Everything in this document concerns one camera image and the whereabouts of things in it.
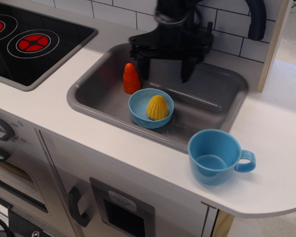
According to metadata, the orange toy carrot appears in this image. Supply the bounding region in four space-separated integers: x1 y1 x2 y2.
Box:
123 63 141 94

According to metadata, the yellow toy corn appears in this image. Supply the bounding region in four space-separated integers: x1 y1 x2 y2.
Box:
146 95 168 120

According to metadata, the grey oven knob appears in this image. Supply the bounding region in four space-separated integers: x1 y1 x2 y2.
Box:
0 118 18 142

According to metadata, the blue plastic bowl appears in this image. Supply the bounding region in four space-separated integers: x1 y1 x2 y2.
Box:
128 88 174 129

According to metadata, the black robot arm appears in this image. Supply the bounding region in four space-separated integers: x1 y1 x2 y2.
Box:
129 0 214 82

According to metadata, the blue plastic cup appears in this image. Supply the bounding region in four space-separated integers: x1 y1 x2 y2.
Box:
187 129 256 186

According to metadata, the grey toy sink basin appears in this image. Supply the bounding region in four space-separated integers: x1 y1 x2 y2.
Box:
67 43 248 153

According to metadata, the black toy stovetop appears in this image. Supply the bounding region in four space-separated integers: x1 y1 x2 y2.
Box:
0 2 98 91

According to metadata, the grey dispenser panel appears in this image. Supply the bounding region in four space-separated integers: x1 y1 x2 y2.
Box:
89 177 156 237

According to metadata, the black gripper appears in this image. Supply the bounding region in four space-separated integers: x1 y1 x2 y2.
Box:
129 14 214 83

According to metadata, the dark grey cabinet handle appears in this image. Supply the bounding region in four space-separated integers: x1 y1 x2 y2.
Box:
68 187 90 227

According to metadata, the black cable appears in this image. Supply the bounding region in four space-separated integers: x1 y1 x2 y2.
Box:
0 214 15 237

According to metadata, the dark grey toy faucet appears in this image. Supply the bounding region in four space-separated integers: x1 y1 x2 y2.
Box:
194 0 267 54

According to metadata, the wooden side post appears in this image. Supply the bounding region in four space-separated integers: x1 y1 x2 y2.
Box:
257 0 293 93

